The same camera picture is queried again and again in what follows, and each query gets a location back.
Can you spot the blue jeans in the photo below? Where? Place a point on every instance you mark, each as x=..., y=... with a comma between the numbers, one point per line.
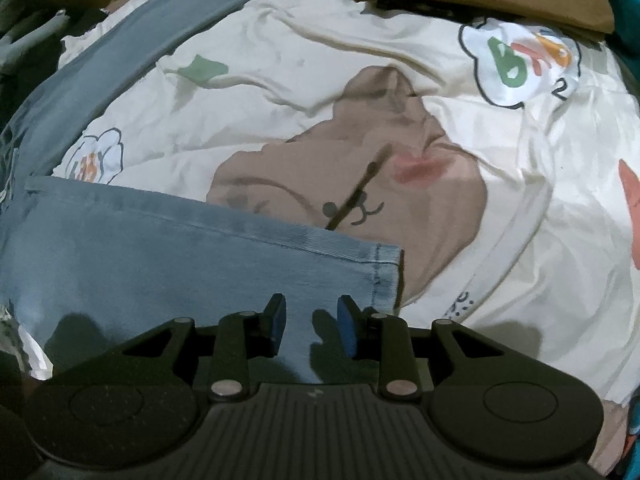
x=150, y=260

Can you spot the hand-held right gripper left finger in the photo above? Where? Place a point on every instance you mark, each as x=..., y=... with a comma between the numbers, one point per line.
x=277, y=317

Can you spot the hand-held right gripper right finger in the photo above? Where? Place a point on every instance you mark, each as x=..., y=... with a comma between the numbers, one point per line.
x=346, y=325

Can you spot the bear printed blanket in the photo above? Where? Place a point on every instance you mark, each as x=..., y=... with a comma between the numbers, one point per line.
x=500, y=260

